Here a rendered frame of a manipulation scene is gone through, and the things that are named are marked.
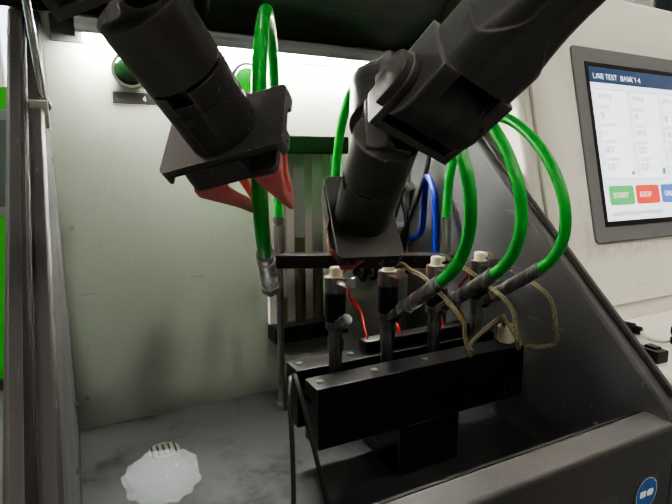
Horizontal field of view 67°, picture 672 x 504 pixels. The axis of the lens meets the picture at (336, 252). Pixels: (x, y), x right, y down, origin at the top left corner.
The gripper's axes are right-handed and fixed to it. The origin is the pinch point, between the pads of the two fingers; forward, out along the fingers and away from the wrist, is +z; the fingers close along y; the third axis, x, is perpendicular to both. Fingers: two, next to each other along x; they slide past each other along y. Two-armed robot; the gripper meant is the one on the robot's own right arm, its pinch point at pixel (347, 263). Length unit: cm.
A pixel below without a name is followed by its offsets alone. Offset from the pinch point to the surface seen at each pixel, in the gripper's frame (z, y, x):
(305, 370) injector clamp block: 15.3, -6.5, 4.0
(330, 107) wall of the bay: 11.8, 40.8, -5.5
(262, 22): -19.9, 14.8, 9.3
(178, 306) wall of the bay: 29.6, 11.8, 21.7
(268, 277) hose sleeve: -2.8, -3.0, 9.3
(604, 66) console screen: 0, 39, -53
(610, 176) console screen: 9, 22, -52
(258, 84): -19.7, 5.9, 10.2
